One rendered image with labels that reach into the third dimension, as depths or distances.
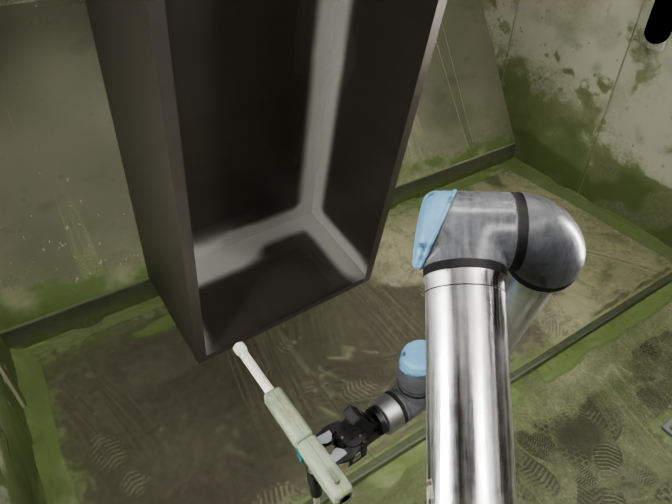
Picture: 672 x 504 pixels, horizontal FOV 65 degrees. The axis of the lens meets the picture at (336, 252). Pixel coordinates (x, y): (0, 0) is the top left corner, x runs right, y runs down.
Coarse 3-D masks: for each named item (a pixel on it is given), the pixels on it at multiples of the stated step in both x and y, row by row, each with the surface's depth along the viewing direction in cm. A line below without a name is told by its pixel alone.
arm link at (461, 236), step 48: (432, 192) 76; (480, 192) 76; (432, 240) 73; (480, 240) 72; (432, 288) 73; (480, 288) 70; (432, 336) 71; (480, 336) 68; (432, 384) 69; (480, 384) 66; (432, 432) 68; (480, 432) 64; (432, 480) 66; (480, 480) 63
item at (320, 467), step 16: (240, 352) 137; (256, 368) 133; (272, 400) 125; (288, 400) 125; (288, 416) 122; (288, 432) 120; (304, 432) 119; (304, 448) 116; (320, 448) 116; (320, 464) 113; (336, 464) 114; (320, 480) 112; (336, 480) 109; (320, 496) 129; (336, 496) 109; (352, 496) 112
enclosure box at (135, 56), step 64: (128, 0) 78; (192, 0) 112; (256, 0) 121; (320, 0) 131; (384, 0) 120; (128, 64) 91; (192, 64) 122; (256, 64) 133; (320, 64) 145; (384, 64) 128; (128, 128) 110; (192, 128) 135; (256, 128) 147; (320, 128) 163; (384, 128) 137; (192, 192) 150; (256, 192) 165; (320, 192) 179; (384, 192) 148; (192, 256) 114; (256, 256) 174; (320, 256) 177; (192, 320) 130; (256, 320) 158
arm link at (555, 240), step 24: (528, 216) 84; (552, 216) 73; (528, 240) 72; (552, 240) 73; (576, 240) 75; (528, 264) 74; (552, 264) 75; (576, 264) 77; (528, 288) 82; (552, 288) 80; (528, 312) 90
